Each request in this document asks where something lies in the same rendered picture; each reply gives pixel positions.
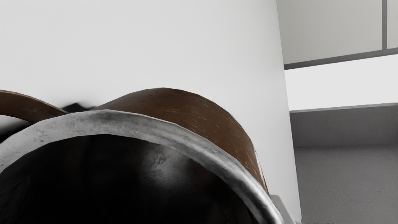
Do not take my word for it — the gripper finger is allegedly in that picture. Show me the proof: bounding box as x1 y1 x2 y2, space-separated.
270 194 301 224

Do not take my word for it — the brown mug with grey rim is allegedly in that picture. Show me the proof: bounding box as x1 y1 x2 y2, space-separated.
0 87 285 224

